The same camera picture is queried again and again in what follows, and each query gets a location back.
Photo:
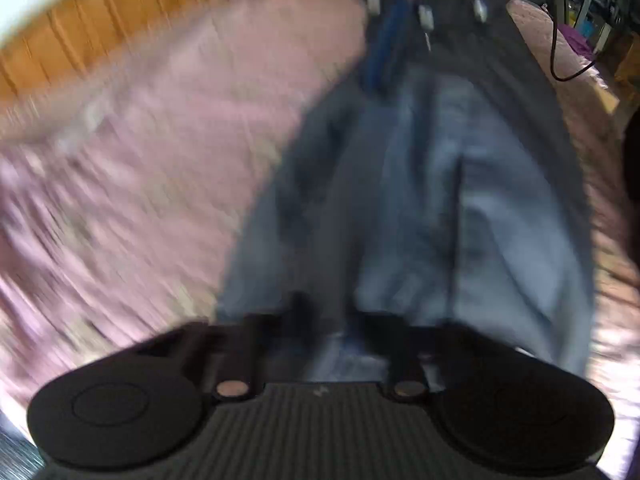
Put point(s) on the purple cloth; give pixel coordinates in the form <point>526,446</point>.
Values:
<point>575,39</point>

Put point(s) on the pink patterned blanket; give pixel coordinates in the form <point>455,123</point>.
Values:
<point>165,150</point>

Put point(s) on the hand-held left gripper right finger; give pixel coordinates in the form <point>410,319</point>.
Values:
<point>372,330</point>

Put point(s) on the blue denim jeans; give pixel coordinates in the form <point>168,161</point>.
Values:
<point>425,200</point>

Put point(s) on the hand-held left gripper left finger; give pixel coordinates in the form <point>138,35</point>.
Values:
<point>301,316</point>

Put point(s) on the wooden panel headboard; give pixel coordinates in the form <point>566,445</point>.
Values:
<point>125,20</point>

